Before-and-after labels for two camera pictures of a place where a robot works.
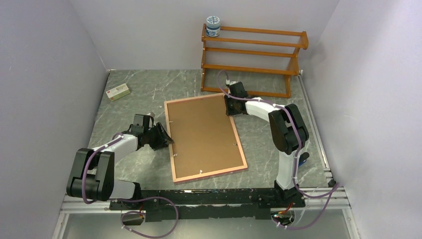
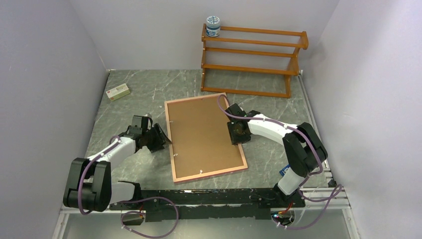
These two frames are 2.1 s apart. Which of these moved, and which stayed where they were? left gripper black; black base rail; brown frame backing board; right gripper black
Moved: right gripper black
Stayed: black base rail; brown frame backing board; left gripper black
